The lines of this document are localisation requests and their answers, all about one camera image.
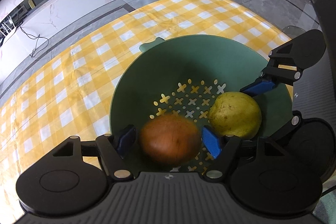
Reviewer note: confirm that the white marble tv cabinet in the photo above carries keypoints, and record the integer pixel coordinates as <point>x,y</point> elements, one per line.
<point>54,15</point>

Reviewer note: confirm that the white wifi router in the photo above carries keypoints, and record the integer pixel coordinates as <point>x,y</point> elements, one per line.
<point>8,28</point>

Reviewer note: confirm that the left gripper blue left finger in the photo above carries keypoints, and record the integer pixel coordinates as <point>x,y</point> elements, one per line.
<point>112,150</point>

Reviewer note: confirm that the green colander bowl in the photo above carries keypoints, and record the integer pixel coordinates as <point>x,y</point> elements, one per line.
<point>184,76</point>

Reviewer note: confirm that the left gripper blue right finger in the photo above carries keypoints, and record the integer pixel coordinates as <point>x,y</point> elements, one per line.
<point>223,150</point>

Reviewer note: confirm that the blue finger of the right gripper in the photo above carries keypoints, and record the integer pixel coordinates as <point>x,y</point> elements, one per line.
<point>268,79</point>

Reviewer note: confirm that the yellow checkered tablecloth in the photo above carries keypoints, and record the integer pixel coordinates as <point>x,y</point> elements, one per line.
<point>71,94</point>

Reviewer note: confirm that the yellow-green pear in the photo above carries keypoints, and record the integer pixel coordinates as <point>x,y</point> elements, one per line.
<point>235,113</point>

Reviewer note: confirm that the red-green apple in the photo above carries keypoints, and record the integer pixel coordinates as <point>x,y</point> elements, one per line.
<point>170,139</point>

